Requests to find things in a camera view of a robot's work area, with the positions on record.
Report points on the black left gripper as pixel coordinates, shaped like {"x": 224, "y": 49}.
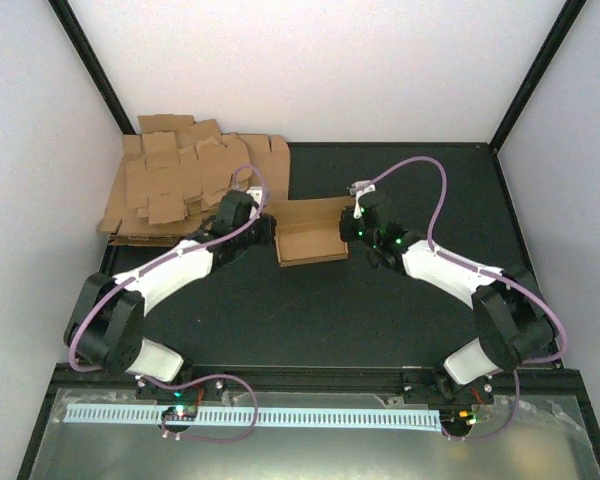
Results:
{"x": 270, "y": 223}

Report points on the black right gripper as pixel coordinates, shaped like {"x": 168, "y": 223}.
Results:
{"x": 347, "y": 233}

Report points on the brown cardboard box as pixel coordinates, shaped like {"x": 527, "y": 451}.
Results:
{"x": 307, "y": 231}

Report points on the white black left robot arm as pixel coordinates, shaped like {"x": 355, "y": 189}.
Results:
{"x": 106, "y": 327}

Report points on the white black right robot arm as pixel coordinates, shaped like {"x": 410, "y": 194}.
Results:
{"x": 510, "y": 318}

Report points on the stack of flat cardboard blanks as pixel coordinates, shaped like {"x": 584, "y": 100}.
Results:
{"x": 174, "y": 172}

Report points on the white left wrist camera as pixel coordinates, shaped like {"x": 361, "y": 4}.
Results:
{"x": 259, "y": 197}

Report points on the white slotted cable duct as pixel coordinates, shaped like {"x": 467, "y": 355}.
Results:
{"x": 265, "y": 417}

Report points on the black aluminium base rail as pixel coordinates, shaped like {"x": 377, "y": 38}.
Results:
{"x": 415, "y": 385}

